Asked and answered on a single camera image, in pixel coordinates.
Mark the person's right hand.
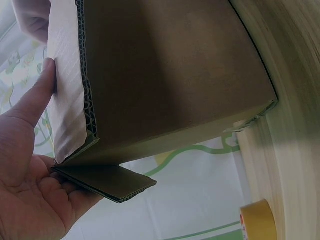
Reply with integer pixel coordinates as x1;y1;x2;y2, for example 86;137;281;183
11;0;53;45

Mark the yellow tape roll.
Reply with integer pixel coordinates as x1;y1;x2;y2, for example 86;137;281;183
239;199;276;240

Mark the person's left hand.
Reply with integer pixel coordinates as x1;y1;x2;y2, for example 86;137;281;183
0;57;105;240

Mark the brown cardboard box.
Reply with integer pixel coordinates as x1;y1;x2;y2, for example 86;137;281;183
46;0;280;205

